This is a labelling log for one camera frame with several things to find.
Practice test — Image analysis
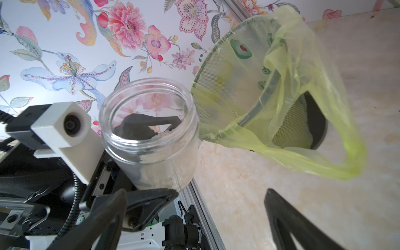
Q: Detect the left aluminium corner post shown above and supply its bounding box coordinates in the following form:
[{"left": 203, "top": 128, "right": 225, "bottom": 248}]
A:
[{"left": 177, "top": 179, "right": 226, "bottom": 250}]

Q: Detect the black mesh trash bin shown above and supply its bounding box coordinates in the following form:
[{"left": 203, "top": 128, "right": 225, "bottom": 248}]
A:
[{"left": 191, "top": 16, "right": 327, "bottom": 150}]

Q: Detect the aluminium corner post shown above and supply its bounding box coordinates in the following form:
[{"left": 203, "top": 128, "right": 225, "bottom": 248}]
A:
[
  {"left": 223, "top": 0, "right": 252, "bottom": 22},
  {"left": 177, "top": 179, "right": 226, "bottom": 250}
]

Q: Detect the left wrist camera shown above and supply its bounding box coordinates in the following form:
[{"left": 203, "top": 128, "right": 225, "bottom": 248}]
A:
[{"left": 5, "top": 101, "right": 105, "bottom": 185}]

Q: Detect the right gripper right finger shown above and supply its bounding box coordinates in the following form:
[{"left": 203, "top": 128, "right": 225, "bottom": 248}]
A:
[{"left": 264, "top": 189, "right": 343, "bottom": 250}]

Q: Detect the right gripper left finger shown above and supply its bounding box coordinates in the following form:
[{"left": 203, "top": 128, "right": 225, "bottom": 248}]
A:
[{"left": 48, "top": 189, "right": 127, "bottom": 250}]

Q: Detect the yellow-green plastic bin liner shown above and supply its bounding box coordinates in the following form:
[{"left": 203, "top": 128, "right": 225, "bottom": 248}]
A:
[{"left": 209, "top": 7, "right": 366, "bottom": 180}]

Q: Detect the right aluminium corner post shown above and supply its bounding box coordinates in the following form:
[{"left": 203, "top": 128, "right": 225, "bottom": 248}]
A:
[{"left": 223, "top": 0, "right": 252, "bottom": 22}]

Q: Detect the clear jar with rice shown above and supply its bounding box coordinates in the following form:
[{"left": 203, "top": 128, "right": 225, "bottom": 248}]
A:
[{"left": 99, "top": 78, "right": 200, "bottom": 191}]

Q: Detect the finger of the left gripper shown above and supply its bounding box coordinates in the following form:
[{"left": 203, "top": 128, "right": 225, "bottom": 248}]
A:
[
  {"left": 113, "top": 114, "right": 182, "bottom": 140},
  {"left": 85, "top": 189, "right": 178, "bottom": 231}
]

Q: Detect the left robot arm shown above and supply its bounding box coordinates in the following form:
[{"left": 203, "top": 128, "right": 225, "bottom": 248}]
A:
[{"left": 1, "top": 102, "right": 199, "bottom": 250}]

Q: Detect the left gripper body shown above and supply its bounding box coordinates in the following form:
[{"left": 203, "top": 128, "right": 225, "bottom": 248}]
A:
[{"left": 1, "top": 143, "right": 135, "bottom": 238}]

